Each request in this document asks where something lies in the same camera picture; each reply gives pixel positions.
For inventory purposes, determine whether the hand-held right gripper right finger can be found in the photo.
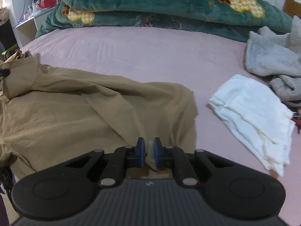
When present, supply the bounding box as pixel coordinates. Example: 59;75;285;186
153;137;236;188

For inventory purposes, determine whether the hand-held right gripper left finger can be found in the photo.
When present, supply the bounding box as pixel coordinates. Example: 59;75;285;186
62;137;145;188

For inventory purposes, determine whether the khaki thin jacket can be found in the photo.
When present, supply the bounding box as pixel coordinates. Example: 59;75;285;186
0;53;198;179

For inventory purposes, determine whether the pink quilted bed sheet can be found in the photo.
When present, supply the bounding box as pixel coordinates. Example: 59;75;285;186
12;25;301;226

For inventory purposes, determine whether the white garment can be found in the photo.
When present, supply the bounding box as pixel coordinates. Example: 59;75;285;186
207;74;295;177

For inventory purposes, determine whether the small red object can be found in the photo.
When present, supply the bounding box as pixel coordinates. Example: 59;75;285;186
292;112;301;128

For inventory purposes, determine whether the grey hoodie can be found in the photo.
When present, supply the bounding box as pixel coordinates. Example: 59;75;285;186
246;15;301;107

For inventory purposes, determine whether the green plush quilt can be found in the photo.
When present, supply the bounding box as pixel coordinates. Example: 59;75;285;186
35;0;294;43

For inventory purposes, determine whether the white desk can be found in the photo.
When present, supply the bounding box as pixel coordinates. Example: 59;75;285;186
13;7;57;49

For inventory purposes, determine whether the green stool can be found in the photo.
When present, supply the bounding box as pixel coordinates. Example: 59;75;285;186
1;44;19;56

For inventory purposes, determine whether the red plastic basin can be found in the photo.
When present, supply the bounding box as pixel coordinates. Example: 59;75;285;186
38;0;57;8

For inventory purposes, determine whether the wooden headboard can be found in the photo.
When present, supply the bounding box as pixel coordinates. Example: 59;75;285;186
283;0;301;19

